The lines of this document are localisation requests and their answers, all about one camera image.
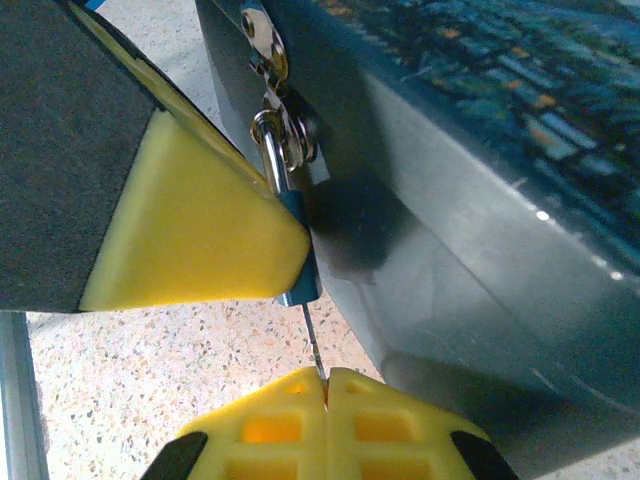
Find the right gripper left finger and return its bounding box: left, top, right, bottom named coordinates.
left=139, top=366, right=330, bottom=480

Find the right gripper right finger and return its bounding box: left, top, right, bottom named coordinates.
left=327, top=366, right=519, bottom=480

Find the small blue padlock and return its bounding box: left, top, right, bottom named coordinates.
left=251, top=108, right=324, bottom=308

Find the silver box hasp latch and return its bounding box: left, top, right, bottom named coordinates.
left=238, top=1, right=321, bottom=174

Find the starry night tin box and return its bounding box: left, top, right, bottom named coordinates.
left=194, top=0, right=640, bottom=480

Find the aluminium table side rail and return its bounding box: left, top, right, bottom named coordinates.
left=0, top=309, right=50, bottom=480

